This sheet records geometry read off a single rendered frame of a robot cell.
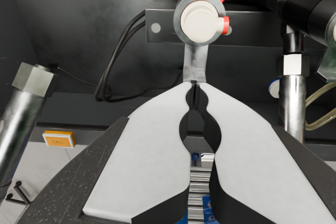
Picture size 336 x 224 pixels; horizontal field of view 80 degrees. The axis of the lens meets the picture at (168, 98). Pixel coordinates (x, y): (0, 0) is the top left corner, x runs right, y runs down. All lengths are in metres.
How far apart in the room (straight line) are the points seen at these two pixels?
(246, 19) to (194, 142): 0.22
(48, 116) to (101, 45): 0.17
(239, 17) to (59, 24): 0.33
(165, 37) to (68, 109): 0.28
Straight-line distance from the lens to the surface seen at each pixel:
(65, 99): 0.49
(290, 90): 0.18
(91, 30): 0.43
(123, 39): 0.24
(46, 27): 0.47
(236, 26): 0.24
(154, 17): 0.24
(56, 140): 0.42
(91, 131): 0.39
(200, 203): 0.76
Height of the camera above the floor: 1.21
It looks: 57 degrees down
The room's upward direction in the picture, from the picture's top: 172 degrees counter-clockwise
